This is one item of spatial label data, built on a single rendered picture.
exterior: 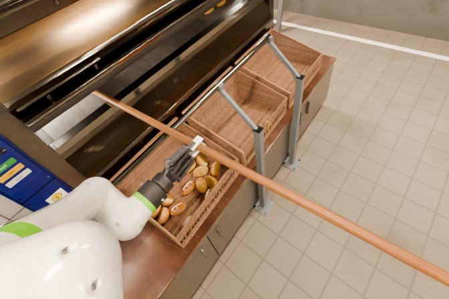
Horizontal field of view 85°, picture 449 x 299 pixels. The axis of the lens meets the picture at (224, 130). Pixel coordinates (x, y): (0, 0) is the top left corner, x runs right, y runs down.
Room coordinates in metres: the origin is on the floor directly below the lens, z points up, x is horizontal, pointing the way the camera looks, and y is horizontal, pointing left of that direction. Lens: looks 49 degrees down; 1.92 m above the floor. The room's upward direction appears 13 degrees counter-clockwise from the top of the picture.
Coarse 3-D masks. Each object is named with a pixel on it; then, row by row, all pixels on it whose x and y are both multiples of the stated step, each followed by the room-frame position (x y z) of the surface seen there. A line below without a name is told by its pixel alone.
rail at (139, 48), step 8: (208, 0) 1.31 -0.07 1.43; (200, 8) 1.26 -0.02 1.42; (184, 16) 1.19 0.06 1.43; (176, 24) 1.15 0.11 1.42; (160, 32) 1.08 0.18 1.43; (152, 40) 1.04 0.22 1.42; (136, 48) 0.99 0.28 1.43; (128, 56) 0.95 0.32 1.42; (112, 64) 0.90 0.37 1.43; (120, 64) 0.92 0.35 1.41; (104, 72) 0.87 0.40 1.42; (88, 80) 0.83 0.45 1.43; (96, 80) 0.84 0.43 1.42; (80, 88) 0.80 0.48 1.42; (64, 96) 0.76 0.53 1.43; (72, 96) 0.77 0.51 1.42; (56, 104) 0.73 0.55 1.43; (40, 112) 0.70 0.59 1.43; (48, 112) 0.70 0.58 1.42; (32, 120) 0.67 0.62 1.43
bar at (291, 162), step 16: (256, 48) 1.20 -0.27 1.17; (272, 48) 1.27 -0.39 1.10; (240, 64) 1.08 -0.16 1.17; (288, 64) 1.19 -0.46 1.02; (224, 80) 0.99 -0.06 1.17; (304, 80) 1.13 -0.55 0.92; (208, 96) 0.90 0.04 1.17; (224, 96) 0.94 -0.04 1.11; (192, 112) 0.82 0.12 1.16; (240, 112) 0.87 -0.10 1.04; (176, 128) 0.74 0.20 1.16; (256, 128) 0.81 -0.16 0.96; (160, 144) 0.68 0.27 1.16; (256, 144) 0.80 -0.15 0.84; (144, 160) 0.61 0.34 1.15; (256, 160) 0.81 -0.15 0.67; (288, 160) 1.16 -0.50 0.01; (256, 208) 0.79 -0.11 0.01
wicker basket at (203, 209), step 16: (192, 128) 1.05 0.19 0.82; (176, 144) 1.04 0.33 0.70; (208, 144) 0.96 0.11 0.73; (160, 160) 0.94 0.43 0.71; (208, 160) 0.94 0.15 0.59; (112, 176) 0.80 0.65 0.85; (144, 176) 0.85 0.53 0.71; (192, 176) 0.85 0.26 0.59; (224, 176) 0.72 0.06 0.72; (128, 192) 0.76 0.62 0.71; (176, 192) 0.76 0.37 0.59; (192, 192) 0.74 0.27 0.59; (224, 192) 0.69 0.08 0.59; (192, 208) 0.64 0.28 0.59; (208, 208) 0.60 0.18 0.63; (176, 224) 0.56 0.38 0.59; (192, 224) 0.51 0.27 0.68; (176, 240) 0.43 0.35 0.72
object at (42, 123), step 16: (192, 0) 1.48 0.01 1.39; (176, 16) 1.29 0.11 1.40; (192, 16) 1.22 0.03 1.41; (144, 32) 1.21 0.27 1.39; (176, 32) 1.13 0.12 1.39; (128, 48) 1.07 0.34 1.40; (144, 48) 1.01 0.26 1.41; (128, 64) 0.94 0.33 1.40; (80, 80) 0.90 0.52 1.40; (80, 96) 0.78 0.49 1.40; (16, 112) 0.80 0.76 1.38; (32, 112) 0.76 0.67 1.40; (32, 128) 0.66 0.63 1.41
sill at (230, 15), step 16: (256, 0) 1.86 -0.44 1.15; (224, 16) 1.65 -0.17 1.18; (208, 32) 1.48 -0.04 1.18; (192, 48) 1.37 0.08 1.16; (160, 64) 1.24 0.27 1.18; (144, 80) 1.12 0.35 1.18; (128, 96) 1.03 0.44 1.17; (96, 112) 0.95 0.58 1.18; (112, 112) 0.96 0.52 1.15; (80, 128) 0.86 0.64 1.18; (64, 144) 0.79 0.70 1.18
